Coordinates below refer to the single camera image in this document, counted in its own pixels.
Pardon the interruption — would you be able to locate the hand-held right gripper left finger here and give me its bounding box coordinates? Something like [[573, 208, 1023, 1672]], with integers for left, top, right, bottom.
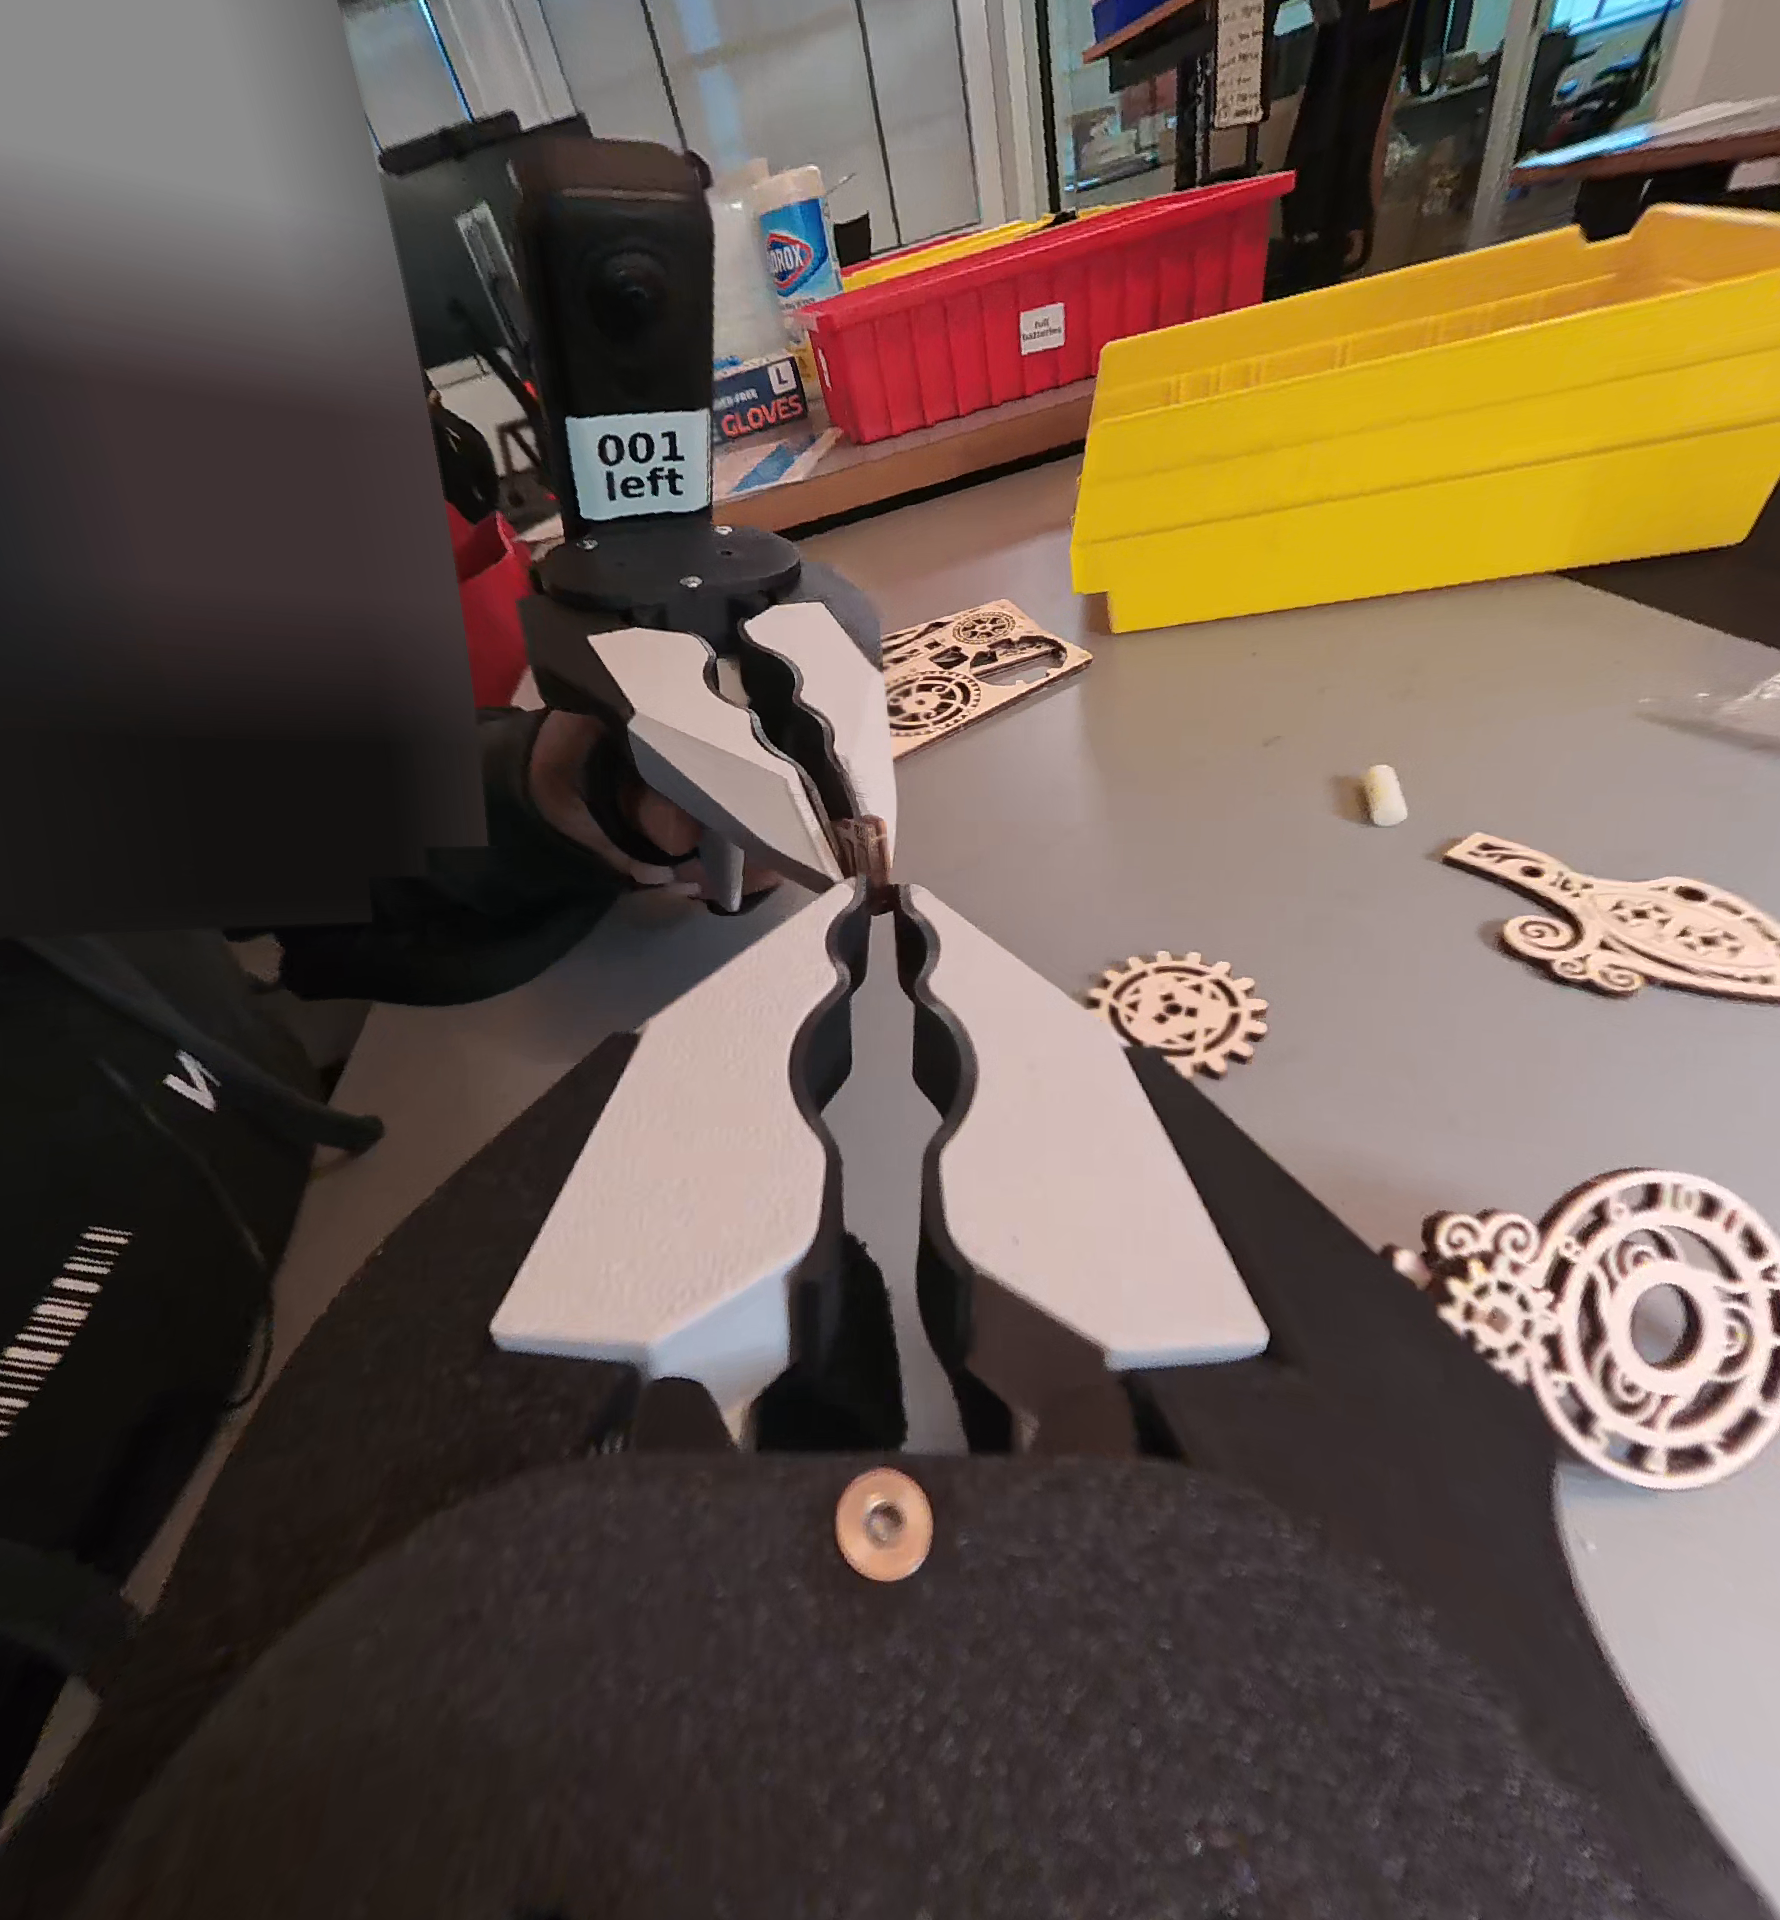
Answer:
[[489, 883, 869, 1444]]

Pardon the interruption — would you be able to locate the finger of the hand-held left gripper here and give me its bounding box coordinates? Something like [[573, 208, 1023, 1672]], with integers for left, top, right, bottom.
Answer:
[[587, 628, 850, 891], [741, 603, 902, 872]]

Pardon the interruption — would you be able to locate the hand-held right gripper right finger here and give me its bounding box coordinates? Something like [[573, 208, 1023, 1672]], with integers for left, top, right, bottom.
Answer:
[[905, 884, 1272, 1444]]

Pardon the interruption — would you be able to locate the wooden sheet with large cutouts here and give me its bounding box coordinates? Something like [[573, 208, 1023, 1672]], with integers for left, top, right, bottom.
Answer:
[[883, 598, 1093, 758]]

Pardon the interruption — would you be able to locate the wooden gear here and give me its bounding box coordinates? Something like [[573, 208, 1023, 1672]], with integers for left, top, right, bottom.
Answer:
[[1085, 951, 1268, 1080]]

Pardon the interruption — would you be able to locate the wooden gear assembly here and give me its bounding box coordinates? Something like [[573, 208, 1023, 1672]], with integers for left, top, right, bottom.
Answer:
[[1392, 1169, 1780, 1491]]

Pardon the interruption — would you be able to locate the small clear plastic bag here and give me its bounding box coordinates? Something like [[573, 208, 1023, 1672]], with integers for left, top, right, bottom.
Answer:
[[1641, 661, 1780, 758]]

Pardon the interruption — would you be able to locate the person's left forearm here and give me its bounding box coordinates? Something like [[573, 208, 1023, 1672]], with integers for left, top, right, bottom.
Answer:
[[283, 712, 639, 1007]]

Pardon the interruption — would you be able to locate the grey desk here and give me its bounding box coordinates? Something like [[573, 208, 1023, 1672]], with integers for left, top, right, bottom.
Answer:
[[41, 449, 1780, 1920]]

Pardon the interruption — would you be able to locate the person's left hand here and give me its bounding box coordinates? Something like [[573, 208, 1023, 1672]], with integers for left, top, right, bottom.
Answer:
[[523, 706, 720, 905]]

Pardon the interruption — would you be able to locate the white paper packet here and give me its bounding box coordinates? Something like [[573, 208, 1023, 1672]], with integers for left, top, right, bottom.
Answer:
[[709, 157, 772, 361]]

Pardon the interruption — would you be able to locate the black screen on stand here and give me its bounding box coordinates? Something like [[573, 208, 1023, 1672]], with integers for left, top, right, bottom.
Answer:
[[379, 112, 593, 361]]

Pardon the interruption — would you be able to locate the blue glove box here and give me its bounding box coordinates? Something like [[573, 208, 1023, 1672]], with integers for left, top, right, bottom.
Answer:
[[709, 352, 838, 452]]

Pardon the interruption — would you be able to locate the white wipes canister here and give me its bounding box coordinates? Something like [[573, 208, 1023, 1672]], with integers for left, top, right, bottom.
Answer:
[[760, 165, 846, 310]]

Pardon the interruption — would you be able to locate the wooden side table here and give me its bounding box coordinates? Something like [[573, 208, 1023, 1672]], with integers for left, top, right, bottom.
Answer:
[[709, 376, 1102, 533]]

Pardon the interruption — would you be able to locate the yellow plastic bin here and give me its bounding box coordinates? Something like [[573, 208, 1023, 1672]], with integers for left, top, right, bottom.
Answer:
[[843, 208, 1118, 293], [1071, 202, 1780, 636]]

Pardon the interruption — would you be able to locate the red plastic bin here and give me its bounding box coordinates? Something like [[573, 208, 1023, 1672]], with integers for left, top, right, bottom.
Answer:
[[800, 169, 1297, 448]]

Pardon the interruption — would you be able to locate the ornate wooden paddle piece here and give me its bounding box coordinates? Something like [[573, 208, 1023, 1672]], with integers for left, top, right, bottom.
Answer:
[[1442, 833, 1780, 1003]]

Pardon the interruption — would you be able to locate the hanging white paper list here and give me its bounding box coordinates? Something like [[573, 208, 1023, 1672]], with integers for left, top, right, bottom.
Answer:
[[1212, 0, 1272, 129]]

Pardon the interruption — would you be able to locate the wooden background table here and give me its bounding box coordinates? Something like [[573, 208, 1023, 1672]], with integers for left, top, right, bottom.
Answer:
[[1511, 90, 1780, 197]]

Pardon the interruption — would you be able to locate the red container with handle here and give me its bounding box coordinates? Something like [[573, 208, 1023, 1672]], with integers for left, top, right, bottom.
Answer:
[[447, 502, 532, 708]]

